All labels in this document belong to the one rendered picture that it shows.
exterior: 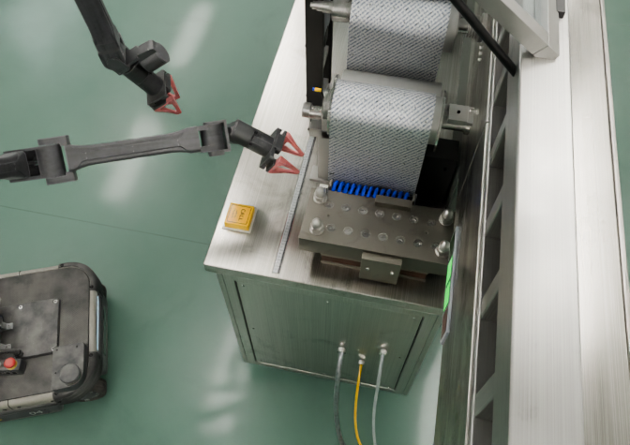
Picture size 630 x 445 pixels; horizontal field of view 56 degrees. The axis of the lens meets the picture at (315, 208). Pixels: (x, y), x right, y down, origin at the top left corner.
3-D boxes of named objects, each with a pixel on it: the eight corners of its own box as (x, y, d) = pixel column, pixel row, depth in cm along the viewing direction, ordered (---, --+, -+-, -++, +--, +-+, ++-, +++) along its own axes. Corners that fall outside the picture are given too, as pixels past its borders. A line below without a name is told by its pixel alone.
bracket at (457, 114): (448, 108, 141) (450, 101, 139) (472, 111, 140) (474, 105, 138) (446, 123, 138) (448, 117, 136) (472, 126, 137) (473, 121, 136)
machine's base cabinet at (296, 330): (352, -22, 369) (361, -171, 297) (456, -8, 362) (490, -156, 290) (244, 369, 235) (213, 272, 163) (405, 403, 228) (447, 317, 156)
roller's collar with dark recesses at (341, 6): (335, 9, 155) (336, -11, 150) (357, 12, 155) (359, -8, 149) (330, 25, 152) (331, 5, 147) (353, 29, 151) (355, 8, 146)
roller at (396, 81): (344, 91, 165) (346, 59, 155) (435, 105, 162) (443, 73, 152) (336, 123, 159) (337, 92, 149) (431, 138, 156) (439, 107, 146)
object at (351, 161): (328, 179, 161) (329, 135, 145) (414, 193, 158) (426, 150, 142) (327, 180, 160) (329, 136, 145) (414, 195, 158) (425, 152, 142)
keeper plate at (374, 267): (359, 271, 158) (362, 251, 148) (397, 278, 157) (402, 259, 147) (358, 279, 156) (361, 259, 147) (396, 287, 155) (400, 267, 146)
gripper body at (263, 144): (264, 170, 154) (239, 158, 152) (273, 140, 160) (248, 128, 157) (276, 159, 149) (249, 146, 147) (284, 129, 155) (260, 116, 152)
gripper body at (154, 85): (168, 72, 168) (149, 56, 162) (170, 97, 162) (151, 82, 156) (150, 82, 170) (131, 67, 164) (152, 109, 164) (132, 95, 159)
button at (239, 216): (232, 206, 170) (231, 201, 168) (255, 211, 169) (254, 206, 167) (224, 227, 166) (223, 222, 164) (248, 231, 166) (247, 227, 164)
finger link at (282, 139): (293, 175, 159) (262, 159, 156) (298, 155, 163) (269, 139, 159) (306, 164, 154) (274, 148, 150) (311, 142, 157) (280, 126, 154)
